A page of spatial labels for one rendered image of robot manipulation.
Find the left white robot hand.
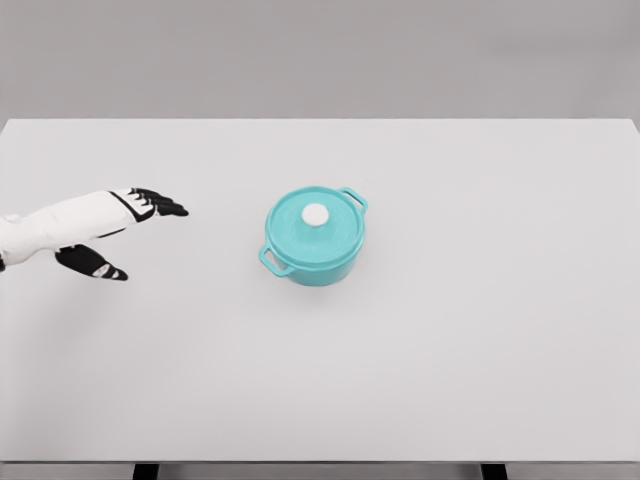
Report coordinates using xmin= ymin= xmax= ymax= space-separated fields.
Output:
xmin=41 ymin=187 xmax=190 ymax=283

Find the teal pot lid white knob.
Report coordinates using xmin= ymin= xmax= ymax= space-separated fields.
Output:
xmin=265 ymin=185 xmax=365 ymax=270

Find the teal pot with handles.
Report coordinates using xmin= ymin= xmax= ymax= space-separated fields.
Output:
xmin=257 ymin=185 xmax=369 ymax=288

